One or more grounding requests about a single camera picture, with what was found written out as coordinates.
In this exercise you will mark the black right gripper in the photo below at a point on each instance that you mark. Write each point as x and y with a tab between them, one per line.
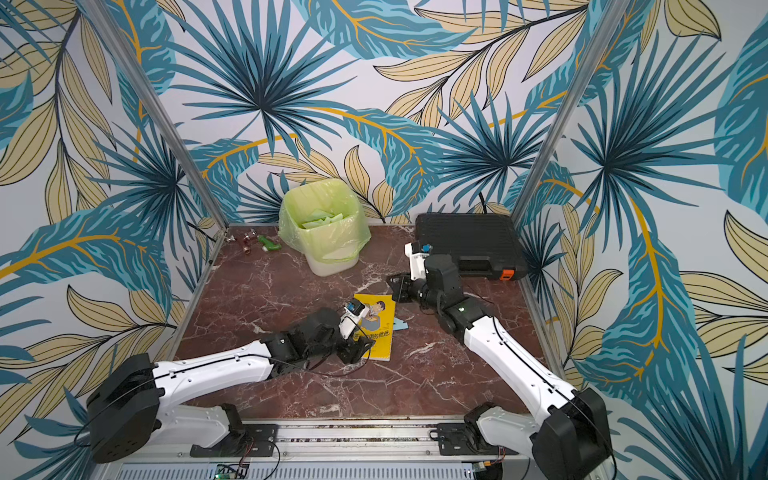
407	285

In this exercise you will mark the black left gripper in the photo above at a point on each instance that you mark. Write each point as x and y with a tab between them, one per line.
355	350

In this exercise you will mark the yellow cartoon cover book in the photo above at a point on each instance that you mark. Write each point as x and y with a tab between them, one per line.
378	324

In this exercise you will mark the light blue sticky note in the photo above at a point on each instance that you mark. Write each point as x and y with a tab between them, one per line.
399	325

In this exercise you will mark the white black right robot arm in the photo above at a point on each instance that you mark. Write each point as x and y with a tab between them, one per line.
567	434

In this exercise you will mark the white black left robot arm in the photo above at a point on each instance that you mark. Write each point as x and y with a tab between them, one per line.
126	409

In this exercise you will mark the black plastic tool case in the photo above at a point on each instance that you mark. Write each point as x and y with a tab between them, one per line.
480	244

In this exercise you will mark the white bin with green bag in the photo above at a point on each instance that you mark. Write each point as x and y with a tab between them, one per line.
332	248

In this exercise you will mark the green paper scraps in bin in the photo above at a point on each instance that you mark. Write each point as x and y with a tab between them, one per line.
322	218

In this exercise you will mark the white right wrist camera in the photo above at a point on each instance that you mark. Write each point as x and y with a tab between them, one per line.
417	254

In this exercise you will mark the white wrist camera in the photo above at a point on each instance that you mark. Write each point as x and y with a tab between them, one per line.
417	254
353	314

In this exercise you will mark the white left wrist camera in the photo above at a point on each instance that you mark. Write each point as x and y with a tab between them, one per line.
353	314

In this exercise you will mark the aluminium mounting rail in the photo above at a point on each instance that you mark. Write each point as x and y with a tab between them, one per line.
398	448

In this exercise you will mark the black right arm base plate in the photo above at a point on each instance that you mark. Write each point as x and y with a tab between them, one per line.
462	439

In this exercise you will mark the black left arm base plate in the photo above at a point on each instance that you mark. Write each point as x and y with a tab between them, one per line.
248	441

